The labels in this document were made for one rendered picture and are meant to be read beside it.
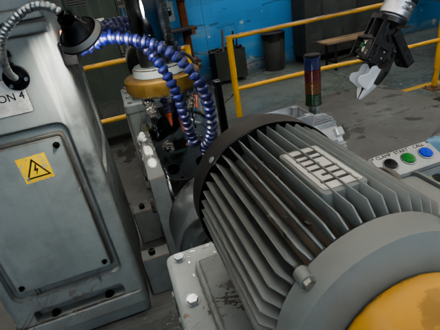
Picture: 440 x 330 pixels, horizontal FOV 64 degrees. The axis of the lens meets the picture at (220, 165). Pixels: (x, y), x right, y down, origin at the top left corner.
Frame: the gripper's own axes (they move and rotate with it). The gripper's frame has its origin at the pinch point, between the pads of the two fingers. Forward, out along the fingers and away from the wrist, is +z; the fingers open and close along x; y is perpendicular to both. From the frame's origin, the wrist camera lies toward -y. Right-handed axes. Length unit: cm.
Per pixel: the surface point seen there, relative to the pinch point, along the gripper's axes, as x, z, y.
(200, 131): -27, 28, 31
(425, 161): 22.0, 9.2, -6.1
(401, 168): 21.8, 12.4, -0.4
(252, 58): -508, -3, -191
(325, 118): -4.6, 9.6, 4.8
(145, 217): -16, 57, 43
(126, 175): -68, 67, 43
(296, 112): -9.5, 11.0, 11.2
